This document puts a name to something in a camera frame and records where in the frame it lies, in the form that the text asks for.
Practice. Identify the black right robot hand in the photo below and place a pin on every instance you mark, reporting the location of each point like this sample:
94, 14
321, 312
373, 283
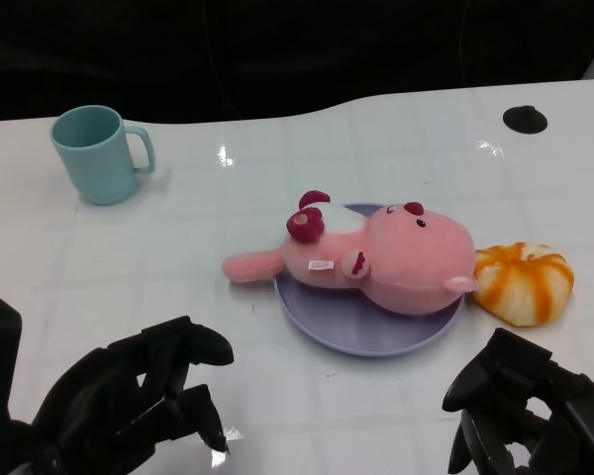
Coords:
515, 391

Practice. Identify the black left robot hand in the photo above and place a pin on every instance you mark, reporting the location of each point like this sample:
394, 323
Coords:
104, 396

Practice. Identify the pink plush beaver doll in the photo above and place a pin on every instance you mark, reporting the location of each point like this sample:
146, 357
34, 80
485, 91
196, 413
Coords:
411, 267

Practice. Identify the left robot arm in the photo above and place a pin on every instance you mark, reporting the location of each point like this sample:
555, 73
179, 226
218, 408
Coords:
0, 346

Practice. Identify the purple plastic plate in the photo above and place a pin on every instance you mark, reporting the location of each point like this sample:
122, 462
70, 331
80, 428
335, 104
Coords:
366, 334

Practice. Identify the orange white bun toy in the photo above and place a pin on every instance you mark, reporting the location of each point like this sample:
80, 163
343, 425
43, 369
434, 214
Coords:
522, 284

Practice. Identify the teal plastic mug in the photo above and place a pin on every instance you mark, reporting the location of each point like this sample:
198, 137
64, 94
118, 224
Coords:
99, 163

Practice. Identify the black round table grommet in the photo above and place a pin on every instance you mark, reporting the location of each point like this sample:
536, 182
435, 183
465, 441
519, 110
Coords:
524, 120

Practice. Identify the black backdrop cloth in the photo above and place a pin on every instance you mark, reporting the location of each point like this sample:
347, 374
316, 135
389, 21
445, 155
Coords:
277, 49

